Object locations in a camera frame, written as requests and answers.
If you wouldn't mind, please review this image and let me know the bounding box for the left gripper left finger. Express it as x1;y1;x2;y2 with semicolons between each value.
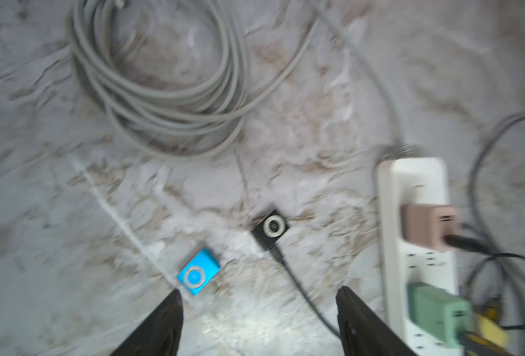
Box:
111;289;184;356

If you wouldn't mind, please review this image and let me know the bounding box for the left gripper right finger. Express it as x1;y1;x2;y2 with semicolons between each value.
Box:
336;286;415;356

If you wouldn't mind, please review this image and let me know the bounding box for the blue mp3 player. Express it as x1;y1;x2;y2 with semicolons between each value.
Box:
177;248;221;295

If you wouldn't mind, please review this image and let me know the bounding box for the green USB charger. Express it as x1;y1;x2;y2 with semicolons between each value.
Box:
407;282;475;349

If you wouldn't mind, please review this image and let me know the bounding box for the pink USB charger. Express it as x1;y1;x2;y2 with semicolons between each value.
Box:
401;204;461;252

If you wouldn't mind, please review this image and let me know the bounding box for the black USB cable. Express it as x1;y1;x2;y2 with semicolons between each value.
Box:
268;235;525;339

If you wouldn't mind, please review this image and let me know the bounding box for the white power strip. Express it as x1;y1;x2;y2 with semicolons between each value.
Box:
376;157;464;355

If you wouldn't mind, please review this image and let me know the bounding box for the yellow USB charger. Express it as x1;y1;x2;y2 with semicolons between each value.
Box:
476;309;509;349

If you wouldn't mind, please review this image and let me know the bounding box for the grey power strip cable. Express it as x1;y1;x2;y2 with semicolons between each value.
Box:
64;0;417;163

